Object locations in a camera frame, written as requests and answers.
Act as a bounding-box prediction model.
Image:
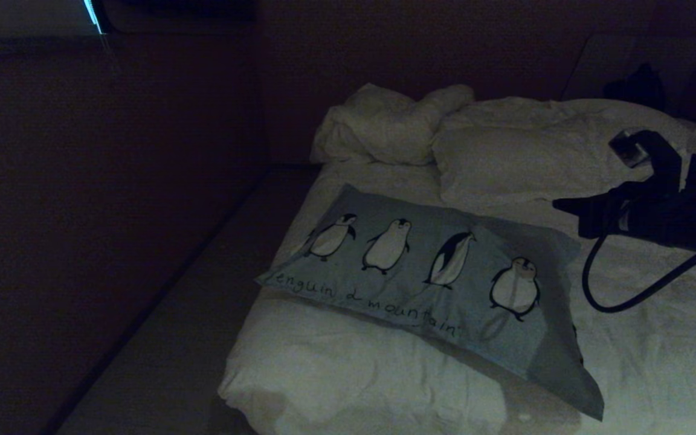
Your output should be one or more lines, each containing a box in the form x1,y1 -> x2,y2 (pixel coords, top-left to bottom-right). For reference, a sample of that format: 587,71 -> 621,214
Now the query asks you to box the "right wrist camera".
608,129 -> 682,195

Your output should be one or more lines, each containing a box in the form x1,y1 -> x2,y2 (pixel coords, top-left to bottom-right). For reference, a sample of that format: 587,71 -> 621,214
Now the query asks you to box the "white bed duvet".
217,158 -> 696,435

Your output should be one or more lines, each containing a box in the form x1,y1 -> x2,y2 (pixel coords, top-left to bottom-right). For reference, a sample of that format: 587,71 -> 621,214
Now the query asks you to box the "white pillow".
431,98 -> 696,209

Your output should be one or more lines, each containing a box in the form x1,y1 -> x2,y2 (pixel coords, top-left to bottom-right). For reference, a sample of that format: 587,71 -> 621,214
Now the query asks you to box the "crumpled white blanket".
310,83 -> 476,167

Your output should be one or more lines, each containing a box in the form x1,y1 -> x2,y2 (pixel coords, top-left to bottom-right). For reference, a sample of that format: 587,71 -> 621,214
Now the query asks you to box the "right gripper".
552,186 -> 634,240

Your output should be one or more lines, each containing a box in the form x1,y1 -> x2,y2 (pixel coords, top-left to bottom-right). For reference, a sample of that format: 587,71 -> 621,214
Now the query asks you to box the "light blue penguin print pillow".
254,183 -> 605,422

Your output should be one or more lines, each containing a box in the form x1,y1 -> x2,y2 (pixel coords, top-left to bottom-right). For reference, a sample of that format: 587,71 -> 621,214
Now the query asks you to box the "black cable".
581,232 -> 696,314

